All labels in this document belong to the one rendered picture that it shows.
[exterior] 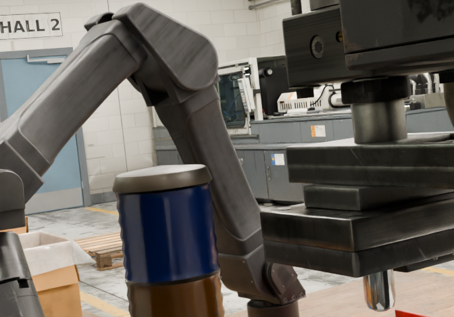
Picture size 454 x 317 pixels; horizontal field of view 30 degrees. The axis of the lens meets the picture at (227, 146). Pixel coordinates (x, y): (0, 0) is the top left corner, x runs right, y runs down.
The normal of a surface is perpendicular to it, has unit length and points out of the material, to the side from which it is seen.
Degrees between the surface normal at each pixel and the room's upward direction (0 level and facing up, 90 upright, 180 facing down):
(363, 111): 90
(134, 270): 104
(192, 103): 91
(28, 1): 90
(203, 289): 76
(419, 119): 90
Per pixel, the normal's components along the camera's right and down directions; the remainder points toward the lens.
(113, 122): 0.48, 0.00
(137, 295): -0.73, -0.13
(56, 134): 0.72, -0.08
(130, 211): -0.58, 0.35
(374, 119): -0.32, 0.08
